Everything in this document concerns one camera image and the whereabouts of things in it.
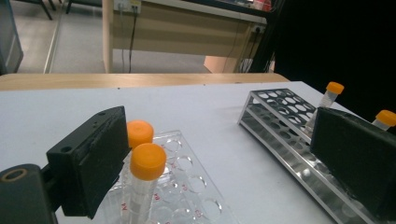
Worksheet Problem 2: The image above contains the metal tube rack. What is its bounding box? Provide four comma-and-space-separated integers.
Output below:
237, 88, 387, 224

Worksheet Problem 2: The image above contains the orange-capped clear tube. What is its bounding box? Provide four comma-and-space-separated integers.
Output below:
371, 109, 396, 132
303, 81, 346, 134
125, 119, 155, 150
120, 142, 167, 224

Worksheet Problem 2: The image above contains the dark curtain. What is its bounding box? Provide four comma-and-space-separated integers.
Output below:
248, 0, 396, 125

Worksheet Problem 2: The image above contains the dark grey cabinet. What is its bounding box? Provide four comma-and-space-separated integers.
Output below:
0, 0, 24, 76

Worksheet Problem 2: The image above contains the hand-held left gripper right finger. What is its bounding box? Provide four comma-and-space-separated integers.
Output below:
309, 106, 396, 222

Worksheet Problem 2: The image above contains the black hanging power cable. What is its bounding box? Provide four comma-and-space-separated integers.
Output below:
128, 7, 139, 74

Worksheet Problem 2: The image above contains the light wooden desk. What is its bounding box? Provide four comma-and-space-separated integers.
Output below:
102, 0, 269, 75

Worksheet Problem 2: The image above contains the clear acrylic tube rack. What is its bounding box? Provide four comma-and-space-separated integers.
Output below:
102, 130, 241, 224

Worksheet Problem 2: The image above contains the white wall socket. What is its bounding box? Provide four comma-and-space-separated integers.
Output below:
113, 0, 143, 14

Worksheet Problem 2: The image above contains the red blurry object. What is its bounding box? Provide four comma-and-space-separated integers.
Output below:
253, 0, 273, 12

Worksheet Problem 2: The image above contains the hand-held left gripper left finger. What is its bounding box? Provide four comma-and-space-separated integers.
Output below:
46, 105, 132, 219

